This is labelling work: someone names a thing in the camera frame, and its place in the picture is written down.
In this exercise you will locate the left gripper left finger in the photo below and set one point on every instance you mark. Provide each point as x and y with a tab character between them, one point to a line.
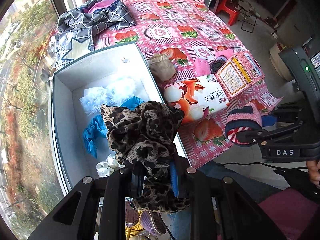
137	180

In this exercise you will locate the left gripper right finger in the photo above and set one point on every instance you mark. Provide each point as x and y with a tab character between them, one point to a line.
177	179

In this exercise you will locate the white polka dot scrunchie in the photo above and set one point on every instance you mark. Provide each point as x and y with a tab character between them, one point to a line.
107	167

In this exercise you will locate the leopard print scrunchie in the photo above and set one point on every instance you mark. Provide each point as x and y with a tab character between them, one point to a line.
146	136

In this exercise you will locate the pink navy striped sock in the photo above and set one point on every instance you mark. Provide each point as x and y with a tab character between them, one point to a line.
243	119

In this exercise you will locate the blue fabric scrunchie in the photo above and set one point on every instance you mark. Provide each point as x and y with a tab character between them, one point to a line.
95	129
132	103

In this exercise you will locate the fluffy light blue scrunchie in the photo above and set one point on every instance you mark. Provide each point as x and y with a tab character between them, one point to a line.
114	94

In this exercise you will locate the beige sock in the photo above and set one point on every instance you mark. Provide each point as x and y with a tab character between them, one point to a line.
161	67

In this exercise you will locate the person's right hand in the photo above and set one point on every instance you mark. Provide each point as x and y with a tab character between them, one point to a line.
313	171

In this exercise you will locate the floral tissue pack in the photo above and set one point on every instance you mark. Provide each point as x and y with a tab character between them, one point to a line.
198	97

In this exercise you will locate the pink patterned carton box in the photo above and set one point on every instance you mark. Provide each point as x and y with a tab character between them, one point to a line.
239	72

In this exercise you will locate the dark beaded rolled sock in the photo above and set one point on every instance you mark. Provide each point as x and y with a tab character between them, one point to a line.
216	65

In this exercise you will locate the lavender knitted rolled sock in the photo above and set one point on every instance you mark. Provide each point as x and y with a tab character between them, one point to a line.
222	59

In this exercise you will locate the white storage box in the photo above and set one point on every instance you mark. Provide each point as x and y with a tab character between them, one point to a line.
108	76

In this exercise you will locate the pink foam sponge with holes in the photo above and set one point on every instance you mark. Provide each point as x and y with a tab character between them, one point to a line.
202	67

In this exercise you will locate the red plastic stool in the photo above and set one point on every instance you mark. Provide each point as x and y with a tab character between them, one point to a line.
225	5

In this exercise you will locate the navy plaid cloth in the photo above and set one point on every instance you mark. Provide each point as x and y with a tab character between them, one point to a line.
81	24

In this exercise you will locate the pink strawberry tablecloth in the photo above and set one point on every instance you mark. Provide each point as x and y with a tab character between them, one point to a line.
188	32

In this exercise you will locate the black folding chair frame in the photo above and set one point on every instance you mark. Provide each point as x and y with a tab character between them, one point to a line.
247	16

